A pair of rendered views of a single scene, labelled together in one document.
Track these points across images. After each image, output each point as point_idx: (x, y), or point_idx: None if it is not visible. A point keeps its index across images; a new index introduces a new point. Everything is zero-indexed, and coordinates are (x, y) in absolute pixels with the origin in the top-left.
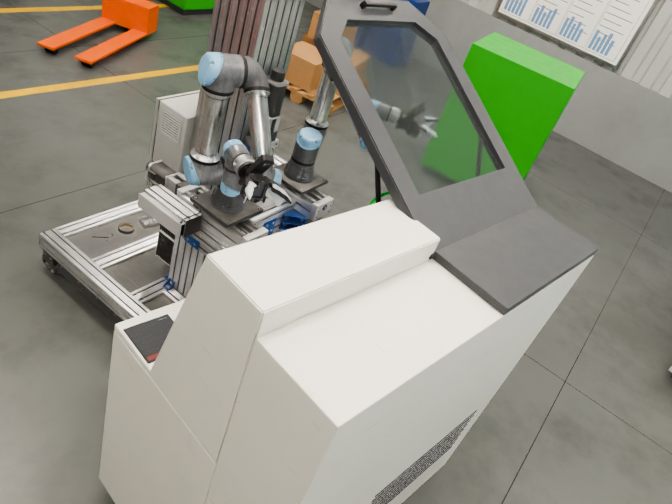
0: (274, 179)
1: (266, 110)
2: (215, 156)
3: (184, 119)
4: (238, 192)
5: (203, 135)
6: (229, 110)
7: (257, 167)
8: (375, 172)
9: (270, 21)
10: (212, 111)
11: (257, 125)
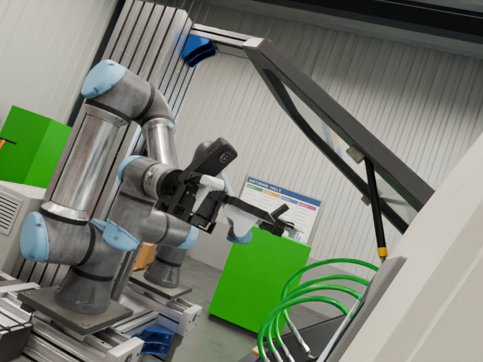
0: (191, 229)
1: (174, 145)
2: (83, 212)
3: (26, 199)
4: (137, 242)
5: (72, 174)
6: (97, 182)
7: (207, 161)
8: (371, 188)
9: (163, 86)
10: (95, 137)
11: (164, 157)
